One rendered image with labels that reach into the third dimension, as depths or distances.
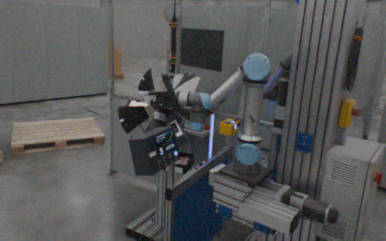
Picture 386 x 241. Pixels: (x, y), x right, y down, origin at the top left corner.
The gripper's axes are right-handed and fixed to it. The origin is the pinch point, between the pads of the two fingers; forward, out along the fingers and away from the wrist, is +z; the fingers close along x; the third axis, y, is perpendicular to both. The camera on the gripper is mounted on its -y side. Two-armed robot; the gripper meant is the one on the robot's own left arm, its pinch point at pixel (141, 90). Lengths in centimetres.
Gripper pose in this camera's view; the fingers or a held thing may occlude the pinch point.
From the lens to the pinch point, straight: 171.8
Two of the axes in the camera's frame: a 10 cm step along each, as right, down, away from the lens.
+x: 1.8, -1.1, 9.8
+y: -0.7, 9.9, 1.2
